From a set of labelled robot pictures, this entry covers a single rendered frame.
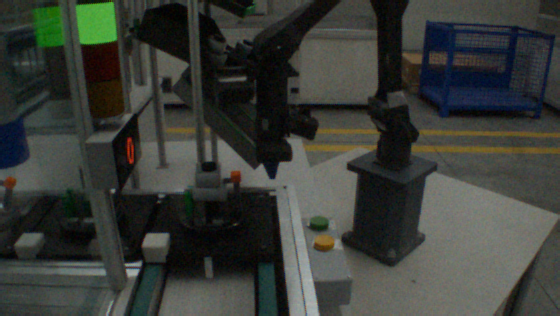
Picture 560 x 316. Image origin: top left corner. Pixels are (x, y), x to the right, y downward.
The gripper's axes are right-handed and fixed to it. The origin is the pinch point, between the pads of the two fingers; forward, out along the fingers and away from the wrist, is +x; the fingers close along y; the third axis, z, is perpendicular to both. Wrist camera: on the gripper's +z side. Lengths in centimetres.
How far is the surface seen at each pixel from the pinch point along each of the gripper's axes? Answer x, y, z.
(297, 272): 14.2, -15.7, 3.6
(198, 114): -3.8, 19.6, -16.0
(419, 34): 78, 822, 347
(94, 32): -28.0, -21.4, -23.4
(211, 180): 2.4, -2.2, -11.6
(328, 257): 13.5, -12.6, 9.5
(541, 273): 110, 90, 151
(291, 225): 14.3, -0.1, 3.9
